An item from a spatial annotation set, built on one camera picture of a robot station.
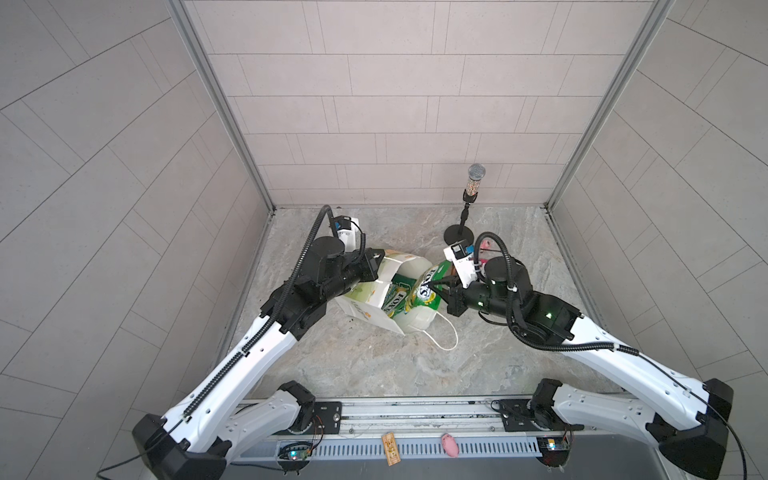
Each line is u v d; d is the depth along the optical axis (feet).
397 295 2.81
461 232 3.48
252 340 1.38
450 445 2.20
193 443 1.17
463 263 1.90
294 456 2.11
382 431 2.29
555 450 2.24
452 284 1.95
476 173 2.71
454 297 1.84
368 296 2.34
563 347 1.51
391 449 2.18
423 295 2.14
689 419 1.24
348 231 1.95
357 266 1.87
